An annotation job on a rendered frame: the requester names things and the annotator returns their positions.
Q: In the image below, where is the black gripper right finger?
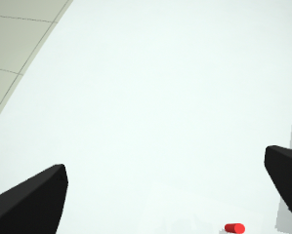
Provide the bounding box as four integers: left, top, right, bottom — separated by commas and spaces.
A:
264, 144, 292, 214

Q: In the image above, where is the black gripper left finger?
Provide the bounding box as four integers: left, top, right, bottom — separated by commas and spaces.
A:
0, 164, 68, 234

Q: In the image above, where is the red peg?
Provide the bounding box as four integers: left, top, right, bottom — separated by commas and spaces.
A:
224, 223, 246, 234

